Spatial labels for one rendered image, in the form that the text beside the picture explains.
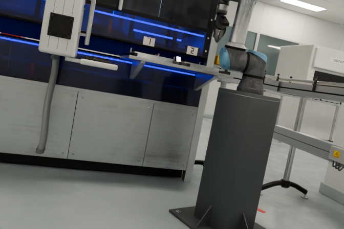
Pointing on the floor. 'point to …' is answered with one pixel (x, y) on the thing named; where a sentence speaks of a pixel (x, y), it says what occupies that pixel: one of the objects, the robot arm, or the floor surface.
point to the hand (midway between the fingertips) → (217, 40)
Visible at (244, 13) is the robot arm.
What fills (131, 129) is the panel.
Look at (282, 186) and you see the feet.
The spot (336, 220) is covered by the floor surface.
